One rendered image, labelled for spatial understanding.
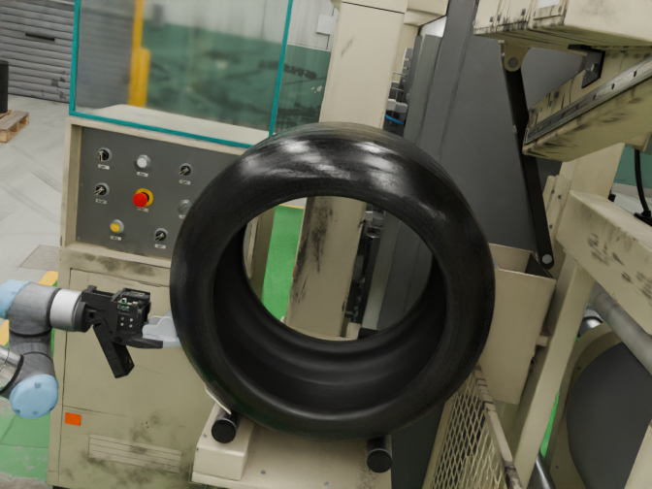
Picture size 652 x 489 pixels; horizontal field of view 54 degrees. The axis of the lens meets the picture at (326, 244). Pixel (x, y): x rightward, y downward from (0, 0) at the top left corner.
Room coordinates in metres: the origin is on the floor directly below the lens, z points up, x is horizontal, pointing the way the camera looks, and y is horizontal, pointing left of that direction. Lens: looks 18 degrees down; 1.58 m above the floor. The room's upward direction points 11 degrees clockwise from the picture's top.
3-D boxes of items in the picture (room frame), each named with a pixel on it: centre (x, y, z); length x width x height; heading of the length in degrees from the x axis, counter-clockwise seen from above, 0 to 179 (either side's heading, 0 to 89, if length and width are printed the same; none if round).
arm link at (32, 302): (1.07, 0.52, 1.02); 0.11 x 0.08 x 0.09; 89
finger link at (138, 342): (1.05, 0.30, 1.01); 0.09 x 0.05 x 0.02; 89
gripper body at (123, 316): (1.07, 0.36, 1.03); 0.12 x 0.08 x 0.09; 89
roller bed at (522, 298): (1.35, -0.41, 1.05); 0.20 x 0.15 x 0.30; 179
